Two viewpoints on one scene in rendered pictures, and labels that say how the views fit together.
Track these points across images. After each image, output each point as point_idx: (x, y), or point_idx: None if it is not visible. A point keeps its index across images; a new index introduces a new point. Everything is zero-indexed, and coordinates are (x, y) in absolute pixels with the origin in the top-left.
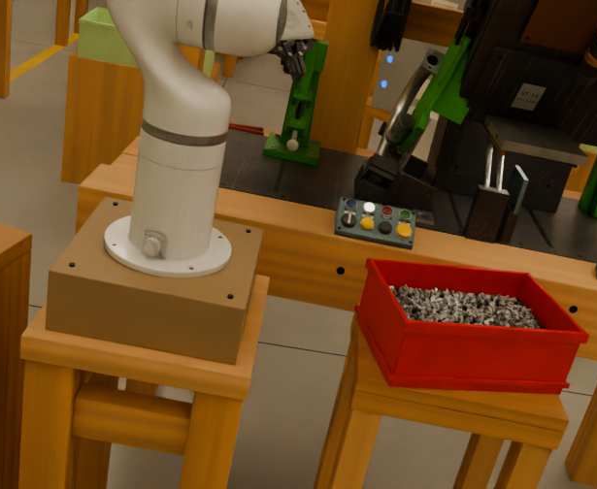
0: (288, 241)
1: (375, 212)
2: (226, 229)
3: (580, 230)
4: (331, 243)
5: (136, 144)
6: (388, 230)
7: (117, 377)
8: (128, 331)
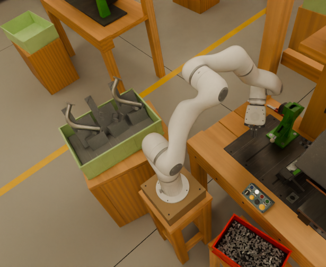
0: (229, 186)
1: (257, 194)
2: (194, 185)
3: None
4: (240, 195)
5: (227, 116)
6: (256, 204)
7: (206, 177)
8: (153, 204)
